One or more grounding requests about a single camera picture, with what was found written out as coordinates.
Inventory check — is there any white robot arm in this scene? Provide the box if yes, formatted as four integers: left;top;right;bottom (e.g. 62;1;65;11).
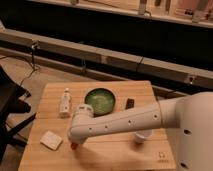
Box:
68;92;213;171

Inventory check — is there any red pepper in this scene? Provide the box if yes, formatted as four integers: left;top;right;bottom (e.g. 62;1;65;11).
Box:
70;143;78;150

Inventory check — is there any black cable on floor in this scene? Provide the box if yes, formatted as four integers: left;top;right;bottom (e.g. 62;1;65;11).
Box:
0;43;42;88

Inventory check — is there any green bowl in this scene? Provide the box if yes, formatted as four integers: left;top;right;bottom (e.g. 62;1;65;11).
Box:
84;88;116;116

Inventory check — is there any white plastic bottle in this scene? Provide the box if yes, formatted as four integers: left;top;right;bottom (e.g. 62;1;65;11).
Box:
59;88;71;118

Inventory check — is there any small black block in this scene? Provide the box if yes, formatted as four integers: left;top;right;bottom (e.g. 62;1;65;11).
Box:
125;98;135;109

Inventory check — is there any black chair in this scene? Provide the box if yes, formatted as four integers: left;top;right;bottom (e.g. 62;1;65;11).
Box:
0;65;35;163

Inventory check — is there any white cup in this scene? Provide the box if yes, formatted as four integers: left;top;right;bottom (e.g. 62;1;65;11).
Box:
134;130;152;144

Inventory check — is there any white sponge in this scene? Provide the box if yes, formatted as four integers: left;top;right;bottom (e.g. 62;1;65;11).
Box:
40;131;63;150

